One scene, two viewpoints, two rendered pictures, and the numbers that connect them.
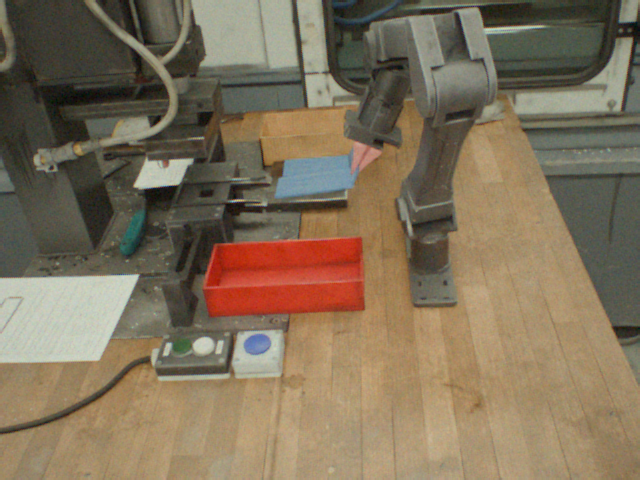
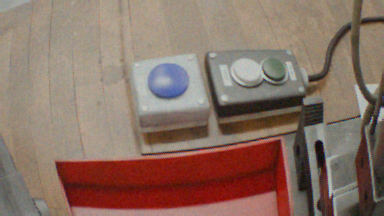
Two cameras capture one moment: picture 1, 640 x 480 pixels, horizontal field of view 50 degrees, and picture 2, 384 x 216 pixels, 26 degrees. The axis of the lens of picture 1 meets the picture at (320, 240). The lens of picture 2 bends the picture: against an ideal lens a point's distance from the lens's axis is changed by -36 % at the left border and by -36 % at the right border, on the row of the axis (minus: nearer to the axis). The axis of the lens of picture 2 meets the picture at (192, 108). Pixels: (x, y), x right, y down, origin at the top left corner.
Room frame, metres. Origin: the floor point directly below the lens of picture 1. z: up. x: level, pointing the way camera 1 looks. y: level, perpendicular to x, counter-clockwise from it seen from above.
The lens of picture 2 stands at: (1.40, -0.13, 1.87)
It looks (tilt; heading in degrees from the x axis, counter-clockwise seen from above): 54 degrees down; 159
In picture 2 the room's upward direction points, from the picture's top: 5 degrees clockwise
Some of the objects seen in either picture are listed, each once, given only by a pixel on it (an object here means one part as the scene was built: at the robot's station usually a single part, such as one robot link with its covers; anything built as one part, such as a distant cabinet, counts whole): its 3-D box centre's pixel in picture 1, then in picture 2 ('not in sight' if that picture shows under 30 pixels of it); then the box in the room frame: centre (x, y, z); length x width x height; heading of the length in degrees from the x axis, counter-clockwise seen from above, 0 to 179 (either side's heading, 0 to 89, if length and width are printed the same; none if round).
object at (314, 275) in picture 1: (286, 275); (170, 214); (0.88, 0.06, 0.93); 0.25 x 0.12 x 0.06; 84
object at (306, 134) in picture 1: (320, 136); not in sight; (1.36, -0.02, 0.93); 0.25 x 0.13 x 0.08; 84
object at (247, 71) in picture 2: (204, 348); (247, 75); (0.73, 0.19, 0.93); 0.03 x 0.03 x 0.02
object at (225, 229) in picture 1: (208, 210); not in sight; (1.10, 0.20, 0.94); 0.20 x 0.10 x 0.07; 174
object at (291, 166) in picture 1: (319, 160); not in sight; (1.25, -0.02, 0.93); 0.15 x 0.07 x 0.03; 85
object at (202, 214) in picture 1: (203, 191); not in sight; (1.10, 0.20, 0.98); 0.20 x 0.10 x 0.01; 174
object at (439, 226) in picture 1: (425, 213); not in sight; (0.91, -0.17, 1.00); 0.09 x 0.06 x 0.06; 98
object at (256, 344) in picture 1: (257, 346); (167, 83); (0.73, 0.11, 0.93); 0.04 x 0.04 x 0.02
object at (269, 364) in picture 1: (260, 359); (166, 99); (0.73, 0.11, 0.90); 0.07 x 0.07 x 0.06; 84
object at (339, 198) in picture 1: (308, 183); not in sight; (1.21, 0.01, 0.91); 0.17 x 0.16 x 0.02; 174
